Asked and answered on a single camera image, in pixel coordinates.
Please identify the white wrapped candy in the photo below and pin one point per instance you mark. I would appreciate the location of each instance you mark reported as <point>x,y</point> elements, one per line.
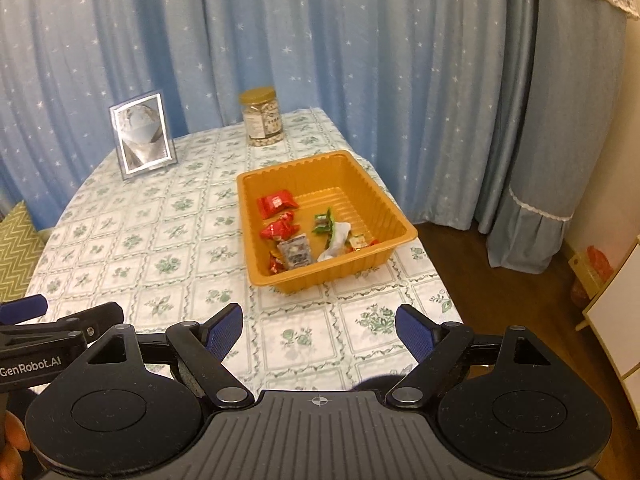
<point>337,241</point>

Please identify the white cabinet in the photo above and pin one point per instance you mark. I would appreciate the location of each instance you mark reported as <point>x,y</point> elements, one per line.
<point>614,317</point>

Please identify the orange plastic tray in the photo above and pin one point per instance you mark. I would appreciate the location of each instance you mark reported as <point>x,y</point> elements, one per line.
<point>333,180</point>

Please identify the brown green candy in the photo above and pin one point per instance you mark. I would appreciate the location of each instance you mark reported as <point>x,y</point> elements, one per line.
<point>324,223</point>

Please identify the clear snack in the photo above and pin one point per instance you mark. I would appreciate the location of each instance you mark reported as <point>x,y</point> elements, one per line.
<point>296,252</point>

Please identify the red candy packet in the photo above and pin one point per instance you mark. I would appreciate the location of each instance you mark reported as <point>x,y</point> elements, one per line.
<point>274,203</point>

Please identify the blue star curtain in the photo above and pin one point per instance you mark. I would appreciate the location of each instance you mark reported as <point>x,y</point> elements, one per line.
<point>430,91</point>

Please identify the person's left hand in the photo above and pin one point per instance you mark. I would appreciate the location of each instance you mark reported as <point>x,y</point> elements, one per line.
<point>15,442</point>

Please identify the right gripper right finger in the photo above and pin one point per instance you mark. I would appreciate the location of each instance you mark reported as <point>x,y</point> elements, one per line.
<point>445,352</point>

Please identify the silver picture frame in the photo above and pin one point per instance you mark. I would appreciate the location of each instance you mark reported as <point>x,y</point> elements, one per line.
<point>143,142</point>

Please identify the small yellow stool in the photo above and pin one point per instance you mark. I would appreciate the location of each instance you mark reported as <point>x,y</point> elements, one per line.
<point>592,270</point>

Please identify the small red candy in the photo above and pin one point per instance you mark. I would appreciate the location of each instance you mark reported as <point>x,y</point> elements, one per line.
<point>276,263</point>

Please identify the nut jar gold lid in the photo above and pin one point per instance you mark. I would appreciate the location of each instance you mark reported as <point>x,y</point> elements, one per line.
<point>261,115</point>

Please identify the grey lace trimmed curtain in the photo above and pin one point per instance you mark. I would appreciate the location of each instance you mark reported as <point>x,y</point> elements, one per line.
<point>578,62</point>

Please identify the red snack packet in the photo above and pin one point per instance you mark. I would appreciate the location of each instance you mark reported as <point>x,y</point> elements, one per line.
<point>281,229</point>

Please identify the green zigzag cushion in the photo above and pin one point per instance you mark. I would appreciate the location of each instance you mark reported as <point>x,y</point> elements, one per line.
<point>20,250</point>

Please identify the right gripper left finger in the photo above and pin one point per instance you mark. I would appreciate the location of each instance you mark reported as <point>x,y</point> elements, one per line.
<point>179,368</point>

